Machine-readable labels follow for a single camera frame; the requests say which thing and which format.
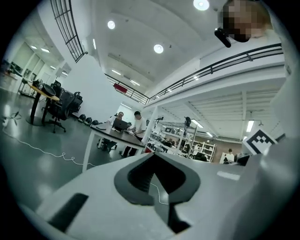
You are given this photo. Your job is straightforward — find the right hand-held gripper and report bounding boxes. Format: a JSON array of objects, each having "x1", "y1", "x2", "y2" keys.
[{"x1": 242, "y1": 129, "x2": 278, "y2": 156}]

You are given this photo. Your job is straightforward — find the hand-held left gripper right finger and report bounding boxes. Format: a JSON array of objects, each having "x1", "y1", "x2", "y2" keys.
[{"x1": 153, "y1": 151, "x2": 249, "y2": 240}]

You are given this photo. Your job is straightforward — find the long black mezzanine railing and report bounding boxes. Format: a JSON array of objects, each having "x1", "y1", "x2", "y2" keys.
[{"x1": 147, "y1": 43, "x2": 285, "y2": 104}]

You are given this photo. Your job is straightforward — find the dark open laptop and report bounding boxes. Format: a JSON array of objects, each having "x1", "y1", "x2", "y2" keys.
[{"x1": 112, "y1": 118, "x2": 132, "y2": 132}]

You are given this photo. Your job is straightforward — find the black balcony railing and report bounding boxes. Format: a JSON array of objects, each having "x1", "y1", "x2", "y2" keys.
[{"x1": 50, "y1": 0, "x2": 89, "y2": 63}]

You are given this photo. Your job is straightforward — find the short black mezzanine railing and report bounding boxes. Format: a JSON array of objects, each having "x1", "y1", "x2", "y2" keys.
[{"x1": 104, "y1": 73, "x2": 151, "y2": 105}]

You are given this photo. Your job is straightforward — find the black head-worn camera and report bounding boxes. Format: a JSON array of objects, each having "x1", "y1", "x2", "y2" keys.
[{"x1": 214, "y1": 27, "x2": 233, "y2": 49}]

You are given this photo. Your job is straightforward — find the red wall sign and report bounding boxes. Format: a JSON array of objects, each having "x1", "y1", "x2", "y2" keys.
[{"x1": 113, "y1": 83, "x2": 128, "y2": 93}]

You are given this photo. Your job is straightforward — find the white shelving unit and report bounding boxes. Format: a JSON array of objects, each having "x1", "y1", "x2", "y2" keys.
[{"x1": 150, "y1": 121, "x2": 218, "y2": 163}]

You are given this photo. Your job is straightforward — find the person's head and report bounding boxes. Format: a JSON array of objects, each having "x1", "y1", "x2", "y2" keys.
[{"x1": 221, "y1": 0, "x2": 274, "y2": 43}]

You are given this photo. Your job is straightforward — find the black office chair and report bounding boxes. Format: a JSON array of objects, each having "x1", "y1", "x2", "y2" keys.
[
  {"x1": 70, "y1": 92, "x2": 84, "y2": 113},
  {"x1": 50, "y1": 80, "x2": 62, "y2": 95},
  {"x1": 45, "y1": 91, "x2": 82, "y2": 134}
]

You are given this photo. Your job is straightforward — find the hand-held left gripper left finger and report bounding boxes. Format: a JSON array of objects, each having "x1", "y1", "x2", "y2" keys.
[{"x1": 35, "y1": 151, "x2": 176, "y2": 240}]

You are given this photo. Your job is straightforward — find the black device on stand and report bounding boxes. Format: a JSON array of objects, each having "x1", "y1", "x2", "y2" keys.
[{"x1": 184, "y1": 116, "x2": 193, "y2": 137}]

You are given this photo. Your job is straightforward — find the wooden desk with black legs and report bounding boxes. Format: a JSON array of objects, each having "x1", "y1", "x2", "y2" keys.
[{"x1": 27, "y1": 83, "x2": 61, "y2": 127}]

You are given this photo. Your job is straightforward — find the dark table with white legs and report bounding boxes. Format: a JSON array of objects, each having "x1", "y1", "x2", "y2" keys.
[{"x1": 82, "y1": 123, "x2": 146, "y2": 173}]

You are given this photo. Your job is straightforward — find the white floor cable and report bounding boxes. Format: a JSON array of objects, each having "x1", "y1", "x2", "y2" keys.
[{"x1": 2, "y1": 128, "x2": 97, "y2": 168}]

